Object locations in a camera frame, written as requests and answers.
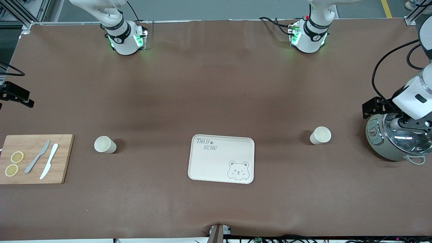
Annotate white IKEA cup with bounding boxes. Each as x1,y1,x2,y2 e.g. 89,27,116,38
94,136,117,154
309,126,332,145

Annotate grey pot with glass lid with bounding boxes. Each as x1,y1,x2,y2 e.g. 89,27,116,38
366,113,432,165

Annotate grey plastic knife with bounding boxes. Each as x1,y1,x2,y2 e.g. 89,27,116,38
24,140,51,174

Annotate white plastic knife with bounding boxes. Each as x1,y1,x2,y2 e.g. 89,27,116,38
39,143,59,180

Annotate bamboo cutting board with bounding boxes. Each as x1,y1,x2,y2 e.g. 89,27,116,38
0,134,75,185

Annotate cream tray with bear print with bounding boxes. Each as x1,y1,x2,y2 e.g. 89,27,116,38
188,134,255,184

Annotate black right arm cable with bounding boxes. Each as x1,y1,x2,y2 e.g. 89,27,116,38
0,62,26,77

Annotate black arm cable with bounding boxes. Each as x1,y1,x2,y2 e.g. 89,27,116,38
0,62,26,77
372,39,432,102

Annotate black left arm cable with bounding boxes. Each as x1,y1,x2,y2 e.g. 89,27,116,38
372,39,432,102

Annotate aluminium frame post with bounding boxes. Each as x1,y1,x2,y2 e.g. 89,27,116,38
0,0,51,34
403,0,432,26

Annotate black left base cables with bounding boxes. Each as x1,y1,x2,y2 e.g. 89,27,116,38
259,16,304,36

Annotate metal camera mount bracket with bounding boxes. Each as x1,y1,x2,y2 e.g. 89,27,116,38
208,224,232,243

